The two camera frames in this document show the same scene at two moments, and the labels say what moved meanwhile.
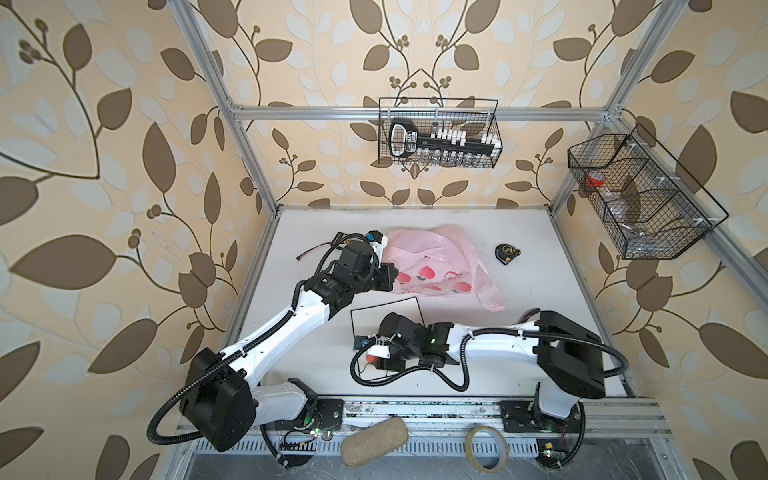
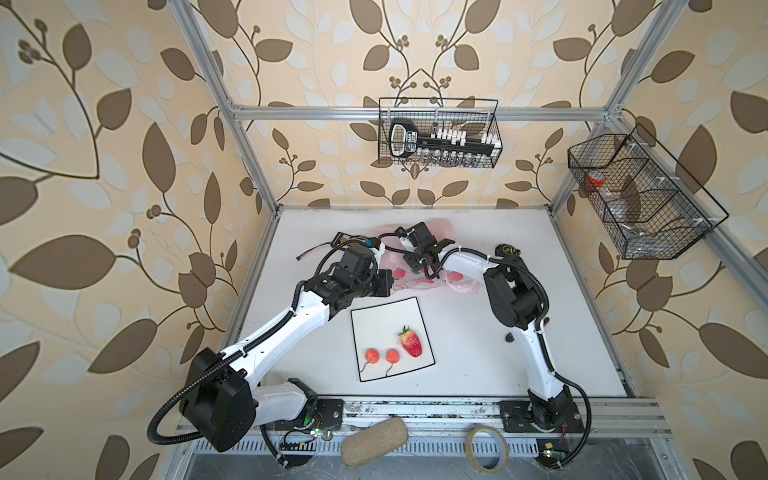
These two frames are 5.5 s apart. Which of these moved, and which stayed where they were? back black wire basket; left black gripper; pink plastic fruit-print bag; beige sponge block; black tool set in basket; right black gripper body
Moved: pink plastic fruit-print bag; right black gripper body
Stayed: back black wire basket; left black gripper; beige sponge block; black tool set in basket
